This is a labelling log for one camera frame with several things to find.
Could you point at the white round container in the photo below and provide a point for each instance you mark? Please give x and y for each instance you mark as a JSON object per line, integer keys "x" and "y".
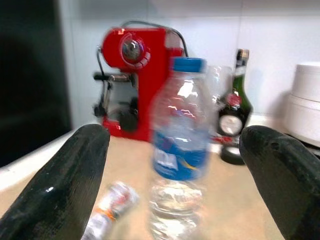
{"x": 307, "y": 100}

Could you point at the crumpled silver wrapper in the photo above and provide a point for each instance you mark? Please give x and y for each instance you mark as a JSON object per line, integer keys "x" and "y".
{"x": 117, "y": 197}

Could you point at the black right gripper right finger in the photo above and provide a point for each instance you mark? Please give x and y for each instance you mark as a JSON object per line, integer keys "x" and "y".
{"x": 290, "y": 180}

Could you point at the beige counter mat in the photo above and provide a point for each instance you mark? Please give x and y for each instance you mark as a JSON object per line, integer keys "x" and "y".
{"x": 232, "y": 200}

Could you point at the black tape roll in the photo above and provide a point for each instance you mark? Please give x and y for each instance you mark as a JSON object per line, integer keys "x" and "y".
{"x": 225, "y": 156}

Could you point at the clear drinking glass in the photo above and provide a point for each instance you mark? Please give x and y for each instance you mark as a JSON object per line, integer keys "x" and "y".
{"x": 222, "y": 75}

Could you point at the clear blue-label water bottle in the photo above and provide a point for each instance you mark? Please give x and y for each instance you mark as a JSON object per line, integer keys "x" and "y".
{"x": 180, "y": 150}

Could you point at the green liquor bottle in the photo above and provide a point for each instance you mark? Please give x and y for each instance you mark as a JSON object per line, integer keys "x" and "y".
{"x": 240, "y": 85}

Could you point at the red coffee machine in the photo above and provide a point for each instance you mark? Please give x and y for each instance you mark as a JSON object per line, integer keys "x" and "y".
{"x": 150, "y": 75}

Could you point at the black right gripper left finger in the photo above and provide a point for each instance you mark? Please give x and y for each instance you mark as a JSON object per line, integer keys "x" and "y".
{"x": 57, "y": 185}

